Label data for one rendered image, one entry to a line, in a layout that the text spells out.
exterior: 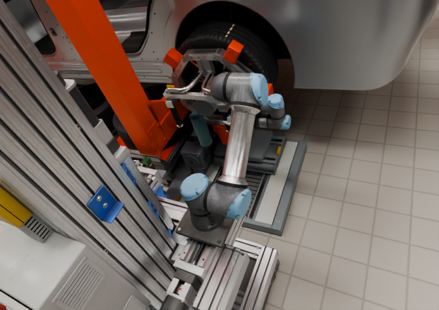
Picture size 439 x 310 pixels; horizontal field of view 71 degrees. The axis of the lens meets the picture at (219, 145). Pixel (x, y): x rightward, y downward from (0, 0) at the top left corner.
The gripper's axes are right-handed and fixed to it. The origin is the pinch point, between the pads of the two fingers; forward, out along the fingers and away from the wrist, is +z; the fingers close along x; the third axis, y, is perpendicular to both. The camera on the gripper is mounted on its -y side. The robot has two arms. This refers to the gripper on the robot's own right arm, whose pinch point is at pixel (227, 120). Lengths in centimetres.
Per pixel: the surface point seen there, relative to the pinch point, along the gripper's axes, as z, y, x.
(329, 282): -61, -83, 41
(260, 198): -8, -76, -2
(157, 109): 57, -6, -10
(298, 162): -26, -75, -39
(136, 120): 56, 3, 10
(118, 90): 57, 25, 10
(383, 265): -88, -83, 22
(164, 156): 73, -56, -10
